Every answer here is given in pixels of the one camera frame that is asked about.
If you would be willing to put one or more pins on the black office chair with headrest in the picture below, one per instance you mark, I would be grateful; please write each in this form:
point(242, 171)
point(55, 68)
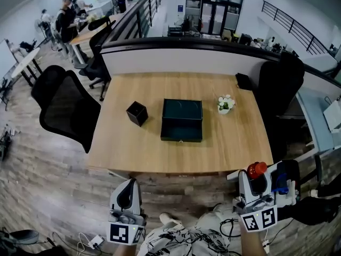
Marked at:
point(97, 49)

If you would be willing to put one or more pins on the person's white black patterned clothing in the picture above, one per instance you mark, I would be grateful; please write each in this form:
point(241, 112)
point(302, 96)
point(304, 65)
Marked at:
point(181, 241)

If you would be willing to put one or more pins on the black metal railing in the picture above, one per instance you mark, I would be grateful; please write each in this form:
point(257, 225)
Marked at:
point(138, 17)

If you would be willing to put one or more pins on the person's right forearm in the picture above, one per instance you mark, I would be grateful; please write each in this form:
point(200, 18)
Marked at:
point(253, 244)

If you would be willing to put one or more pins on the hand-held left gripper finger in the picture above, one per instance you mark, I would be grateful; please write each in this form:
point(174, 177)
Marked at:
point(135, 201)
point(117, 196)

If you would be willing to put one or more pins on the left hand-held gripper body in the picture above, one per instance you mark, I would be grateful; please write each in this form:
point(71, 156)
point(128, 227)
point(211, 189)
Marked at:
point(121, 231)

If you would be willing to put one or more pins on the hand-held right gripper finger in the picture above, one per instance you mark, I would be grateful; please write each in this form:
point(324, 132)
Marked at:
point(269, 185)
point(244, 189)

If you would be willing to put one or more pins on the black high-back office chair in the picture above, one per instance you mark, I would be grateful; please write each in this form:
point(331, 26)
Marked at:
point(279, 89)

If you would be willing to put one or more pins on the person's white shoe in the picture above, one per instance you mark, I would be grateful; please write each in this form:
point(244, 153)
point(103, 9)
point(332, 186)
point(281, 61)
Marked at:
point(165, 219)

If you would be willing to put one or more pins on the person's left forearm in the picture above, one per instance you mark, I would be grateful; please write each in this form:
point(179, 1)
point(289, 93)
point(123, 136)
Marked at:
point(125, 251)

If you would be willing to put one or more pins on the black framed glass door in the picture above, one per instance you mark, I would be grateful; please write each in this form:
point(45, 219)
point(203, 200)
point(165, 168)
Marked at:
point(213, 9)

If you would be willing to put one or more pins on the dark green box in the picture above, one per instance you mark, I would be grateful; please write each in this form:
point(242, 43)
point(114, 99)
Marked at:
point(182, 111)

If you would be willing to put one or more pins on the white flowers in white pot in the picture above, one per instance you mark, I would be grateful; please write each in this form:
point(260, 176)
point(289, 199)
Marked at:
point(226, 104)

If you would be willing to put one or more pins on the pale side desk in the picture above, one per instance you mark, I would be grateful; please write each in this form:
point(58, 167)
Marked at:
point(315, 124)

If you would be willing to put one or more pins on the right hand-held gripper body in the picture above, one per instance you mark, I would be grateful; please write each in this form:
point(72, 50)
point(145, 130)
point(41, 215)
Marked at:
point(259, 217)

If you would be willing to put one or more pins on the white blue device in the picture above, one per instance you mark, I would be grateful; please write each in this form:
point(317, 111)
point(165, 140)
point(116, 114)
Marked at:
point(283, 193)

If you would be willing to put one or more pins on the black stair railing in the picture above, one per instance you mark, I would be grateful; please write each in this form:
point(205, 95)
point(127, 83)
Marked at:
point(293, 25)

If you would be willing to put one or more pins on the white partition with black top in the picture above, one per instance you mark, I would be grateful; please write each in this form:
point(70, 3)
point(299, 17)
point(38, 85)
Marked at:
point(186, 59)

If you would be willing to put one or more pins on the red-capped small bottle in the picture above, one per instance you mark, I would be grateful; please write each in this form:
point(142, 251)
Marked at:
point(257, 169)

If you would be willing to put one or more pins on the white power strip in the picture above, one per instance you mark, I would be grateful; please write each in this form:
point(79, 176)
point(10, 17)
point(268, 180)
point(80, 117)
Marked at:
point(96, 241)

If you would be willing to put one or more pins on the black square pen holder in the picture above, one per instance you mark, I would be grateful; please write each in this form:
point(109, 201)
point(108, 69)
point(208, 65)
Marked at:
point(137, 113)

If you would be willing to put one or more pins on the small black box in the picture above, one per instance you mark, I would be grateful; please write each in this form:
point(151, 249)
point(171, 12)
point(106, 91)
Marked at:
point(243, 81)

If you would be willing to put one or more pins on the standing fan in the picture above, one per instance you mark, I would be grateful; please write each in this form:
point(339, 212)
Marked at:
point(41, 27)

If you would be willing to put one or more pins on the black mesh office chair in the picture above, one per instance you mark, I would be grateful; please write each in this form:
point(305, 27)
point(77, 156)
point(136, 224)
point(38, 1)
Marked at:
point(66, 105)

